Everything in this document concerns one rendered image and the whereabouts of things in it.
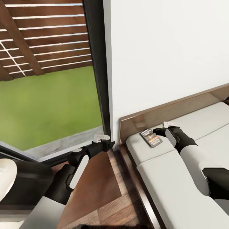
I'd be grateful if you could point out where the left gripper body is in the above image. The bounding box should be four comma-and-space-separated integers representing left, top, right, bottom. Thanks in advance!
91, 141, 109, 155

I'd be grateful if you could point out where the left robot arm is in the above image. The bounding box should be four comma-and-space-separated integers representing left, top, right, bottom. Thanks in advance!
19, 134, 115, 229

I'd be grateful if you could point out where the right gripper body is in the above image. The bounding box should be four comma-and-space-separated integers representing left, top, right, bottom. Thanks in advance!
155, 128, 166, 137

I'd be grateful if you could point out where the hardback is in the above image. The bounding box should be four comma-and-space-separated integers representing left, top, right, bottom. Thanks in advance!
141, 128, 163, 148

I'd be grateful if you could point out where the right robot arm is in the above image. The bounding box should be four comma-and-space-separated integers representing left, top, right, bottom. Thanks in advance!
153, 122, 229, 216

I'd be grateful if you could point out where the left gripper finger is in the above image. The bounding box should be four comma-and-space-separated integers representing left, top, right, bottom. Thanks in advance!
108, 141, 115, 149

